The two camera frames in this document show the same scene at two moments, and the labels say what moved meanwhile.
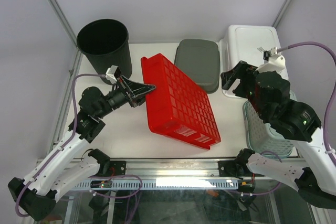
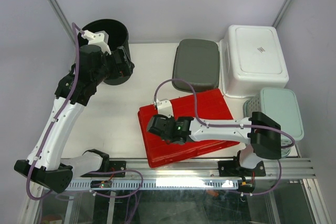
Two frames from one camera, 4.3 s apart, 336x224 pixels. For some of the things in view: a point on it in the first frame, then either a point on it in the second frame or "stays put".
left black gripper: (139, 90) to (124, 68)
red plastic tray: (178, 108) to (212, 109)
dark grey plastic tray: (200, 59) stays put
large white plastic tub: (246, 43) stays put
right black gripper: (228, 77) to (165, 118)
